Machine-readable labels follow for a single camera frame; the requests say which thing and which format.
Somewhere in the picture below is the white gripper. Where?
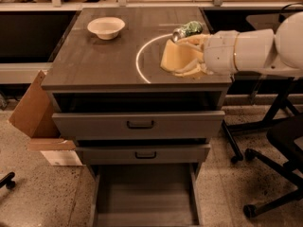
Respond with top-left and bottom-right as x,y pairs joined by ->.
172,30 -> 239,79

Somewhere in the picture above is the yellow sponge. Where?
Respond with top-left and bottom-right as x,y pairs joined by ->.
160,40 -> 204,73

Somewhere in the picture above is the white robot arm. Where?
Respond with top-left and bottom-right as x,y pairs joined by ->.
173,12 -> 303,77

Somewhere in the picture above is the grey drawer cabinet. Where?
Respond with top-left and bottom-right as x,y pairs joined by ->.
41,6 -> 234,175

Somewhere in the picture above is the grey middle drawer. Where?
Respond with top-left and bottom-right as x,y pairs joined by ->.
76,144 -> 210,165

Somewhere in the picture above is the grey drawer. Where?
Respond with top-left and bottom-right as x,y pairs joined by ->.
76,144 -> 210,165
52,111 -> 224,141
89,164 -> 203,227

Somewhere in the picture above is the grey top drawer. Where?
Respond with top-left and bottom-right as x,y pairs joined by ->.
52,111 -> 224,141

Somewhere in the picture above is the grey bottom drawer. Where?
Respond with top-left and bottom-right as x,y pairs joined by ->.
89,164 -> 203,227

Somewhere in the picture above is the green soda can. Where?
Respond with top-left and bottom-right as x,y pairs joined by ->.
172,21 -> 204,42

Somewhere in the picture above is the black side table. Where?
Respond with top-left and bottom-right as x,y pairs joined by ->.
222,2 -> 302,138

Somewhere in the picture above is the white ceramic bowl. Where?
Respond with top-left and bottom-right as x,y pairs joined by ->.
87,17 -> 125,40

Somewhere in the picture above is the brown cardboard box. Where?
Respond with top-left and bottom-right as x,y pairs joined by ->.
9,71 -> 81,166

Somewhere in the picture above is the black chair caster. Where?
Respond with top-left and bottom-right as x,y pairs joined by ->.
0,172 -> 15,189

